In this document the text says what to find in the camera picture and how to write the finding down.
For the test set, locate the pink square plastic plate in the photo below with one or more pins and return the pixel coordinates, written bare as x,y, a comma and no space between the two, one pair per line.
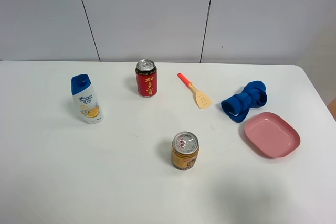
272,135

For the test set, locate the white shampoo bottle blue cap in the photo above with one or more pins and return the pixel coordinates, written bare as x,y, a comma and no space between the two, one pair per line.
85,99

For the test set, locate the gold drink can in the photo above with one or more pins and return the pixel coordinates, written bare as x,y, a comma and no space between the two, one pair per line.
185,148

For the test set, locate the blue knitted towel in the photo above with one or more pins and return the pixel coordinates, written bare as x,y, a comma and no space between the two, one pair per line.
237,106

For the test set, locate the yellow spatula with orange handle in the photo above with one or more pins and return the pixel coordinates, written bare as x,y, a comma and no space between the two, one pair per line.
202,100

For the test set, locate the red drink can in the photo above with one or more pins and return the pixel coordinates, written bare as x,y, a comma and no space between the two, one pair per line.
146,74

